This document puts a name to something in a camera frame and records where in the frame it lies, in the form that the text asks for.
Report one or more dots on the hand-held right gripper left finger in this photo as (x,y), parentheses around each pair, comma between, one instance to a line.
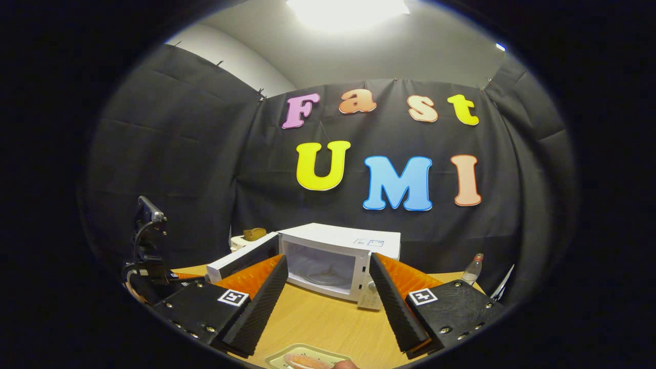
(261,307)

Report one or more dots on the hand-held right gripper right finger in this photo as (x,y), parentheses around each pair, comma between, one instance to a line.
(394,312)

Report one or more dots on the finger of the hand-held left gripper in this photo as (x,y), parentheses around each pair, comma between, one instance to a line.
(184,277)

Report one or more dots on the white microwave oven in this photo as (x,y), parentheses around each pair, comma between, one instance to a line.
(333,238)

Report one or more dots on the white food plate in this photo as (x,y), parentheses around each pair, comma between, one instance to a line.
(277,359)

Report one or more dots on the glass microwave turntable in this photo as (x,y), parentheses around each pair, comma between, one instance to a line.
(325,278)

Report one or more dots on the white toaster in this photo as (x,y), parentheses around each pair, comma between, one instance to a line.
(238,243)

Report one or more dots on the brown bread slice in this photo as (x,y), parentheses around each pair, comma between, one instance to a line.
(254,234)

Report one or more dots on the clear bottle with red label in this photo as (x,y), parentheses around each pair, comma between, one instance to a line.
(471,271)

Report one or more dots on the white sheet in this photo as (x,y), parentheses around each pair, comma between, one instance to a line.
(502,284)

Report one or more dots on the black backdrop cloth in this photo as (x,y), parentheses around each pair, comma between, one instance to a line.
(179,154)

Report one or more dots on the large ceiling light panel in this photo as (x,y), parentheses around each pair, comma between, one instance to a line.
(348,13)

